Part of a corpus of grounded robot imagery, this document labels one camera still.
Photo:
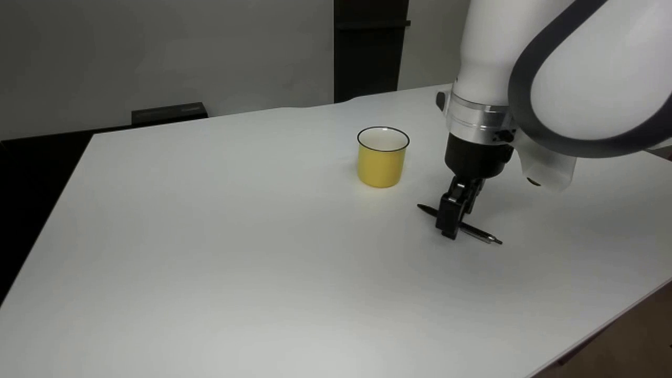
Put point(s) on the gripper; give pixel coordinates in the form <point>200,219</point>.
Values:
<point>476,156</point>

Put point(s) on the black pen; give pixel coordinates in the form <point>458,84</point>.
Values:
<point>479,234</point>

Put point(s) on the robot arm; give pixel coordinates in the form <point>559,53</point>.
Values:
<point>493,47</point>

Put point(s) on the yellow enamel cup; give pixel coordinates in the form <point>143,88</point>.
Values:
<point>381,163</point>

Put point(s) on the tall black cabinet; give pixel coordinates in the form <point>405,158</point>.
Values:
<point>370,50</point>

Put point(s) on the flat black box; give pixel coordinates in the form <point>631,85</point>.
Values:
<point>169,112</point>

